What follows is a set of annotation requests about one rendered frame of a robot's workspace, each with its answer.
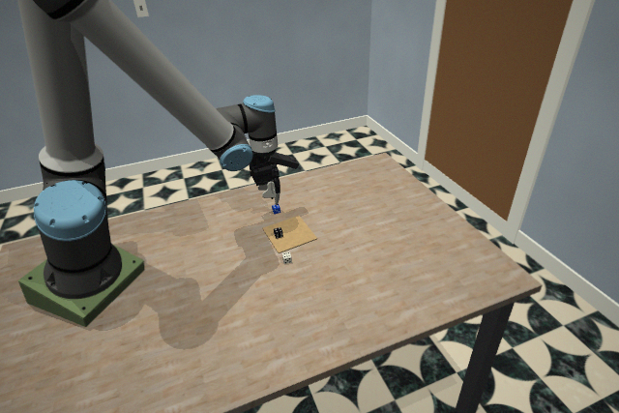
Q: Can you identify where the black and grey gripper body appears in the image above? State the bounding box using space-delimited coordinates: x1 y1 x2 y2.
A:
249 149 280 186

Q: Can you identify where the tan square mat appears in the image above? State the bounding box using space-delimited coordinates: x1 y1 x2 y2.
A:
262 216 317 253

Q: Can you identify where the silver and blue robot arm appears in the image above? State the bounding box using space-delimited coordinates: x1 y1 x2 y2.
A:
17 0 278 299

